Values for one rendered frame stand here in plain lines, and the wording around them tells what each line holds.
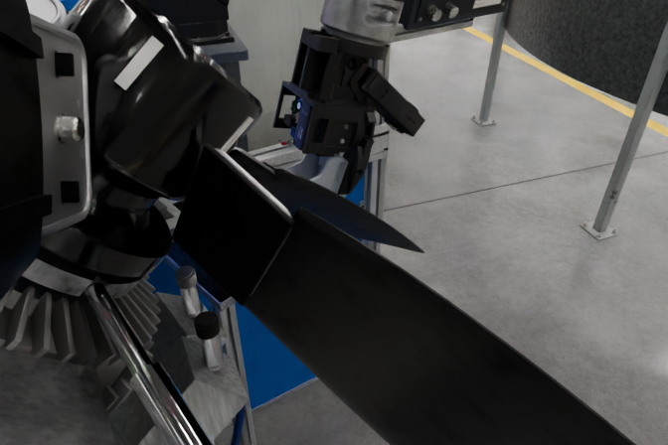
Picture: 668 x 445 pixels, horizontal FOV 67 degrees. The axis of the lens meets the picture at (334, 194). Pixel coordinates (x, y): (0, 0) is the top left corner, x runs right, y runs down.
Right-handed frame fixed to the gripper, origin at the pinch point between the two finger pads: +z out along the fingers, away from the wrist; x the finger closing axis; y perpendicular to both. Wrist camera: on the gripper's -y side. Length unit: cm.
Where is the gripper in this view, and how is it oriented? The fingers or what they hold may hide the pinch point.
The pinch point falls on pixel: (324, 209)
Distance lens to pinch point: 60.2
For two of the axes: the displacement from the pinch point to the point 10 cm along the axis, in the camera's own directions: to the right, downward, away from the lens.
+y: -8.2, 0.3, -5.8
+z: -2.5, 8.8, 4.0
